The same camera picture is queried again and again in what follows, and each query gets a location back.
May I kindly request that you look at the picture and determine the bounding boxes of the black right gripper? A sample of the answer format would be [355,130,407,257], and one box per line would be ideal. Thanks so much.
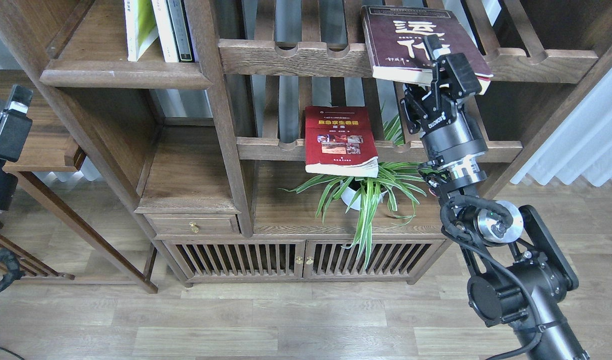
[400,34,488,181]

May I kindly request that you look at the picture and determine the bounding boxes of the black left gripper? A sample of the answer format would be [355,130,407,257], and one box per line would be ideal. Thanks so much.
[0,84,33,214]

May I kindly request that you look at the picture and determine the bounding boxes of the dark maroon book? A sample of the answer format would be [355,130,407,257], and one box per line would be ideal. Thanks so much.
[361,6,493,94]

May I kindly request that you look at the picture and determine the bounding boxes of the yellow-green book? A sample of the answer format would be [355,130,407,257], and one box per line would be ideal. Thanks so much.
[124,0,159,62]

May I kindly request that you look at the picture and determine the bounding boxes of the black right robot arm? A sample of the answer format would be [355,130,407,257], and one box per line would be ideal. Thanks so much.
[400,34,589,360]

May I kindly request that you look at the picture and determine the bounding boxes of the wooden side table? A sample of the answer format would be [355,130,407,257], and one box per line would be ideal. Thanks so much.
[0,69,159,294]

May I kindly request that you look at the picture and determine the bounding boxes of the red book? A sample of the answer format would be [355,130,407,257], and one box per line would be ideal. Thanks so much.
[304,105,378,178]

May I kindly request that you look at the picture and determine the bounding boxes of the green spider plant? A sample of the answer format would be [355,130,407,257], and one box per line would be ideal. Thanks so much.
[292,105,425,267]

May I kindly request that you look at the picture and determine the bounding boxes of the white curtain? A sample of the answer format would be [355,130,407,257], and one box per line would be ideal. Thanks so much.
[511,68,612,187]

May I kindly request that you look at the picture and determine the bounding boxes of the white plant pot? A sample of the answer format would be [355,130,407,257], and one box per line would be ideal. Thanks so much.
[338,177,387,214]

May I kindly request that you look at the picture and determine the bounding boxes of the white upright book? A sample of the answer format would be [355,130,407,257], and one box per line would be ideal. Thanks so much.
[152,0,180,63]

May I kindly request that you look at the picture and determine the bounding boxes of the dark wooden bookshelf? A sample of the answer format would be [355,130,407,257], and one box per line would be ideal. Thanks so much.
[0,0,612,288]

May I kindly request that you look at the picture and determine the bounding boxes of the grey-green upright book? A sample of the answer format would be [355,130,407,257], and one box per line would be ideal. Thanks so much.
[167,0,195,63]

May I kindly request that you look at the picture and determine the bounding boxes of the brass cabinet door knobs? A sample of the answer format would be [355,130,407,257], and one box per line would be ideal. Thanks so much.
[295,256,314,265]

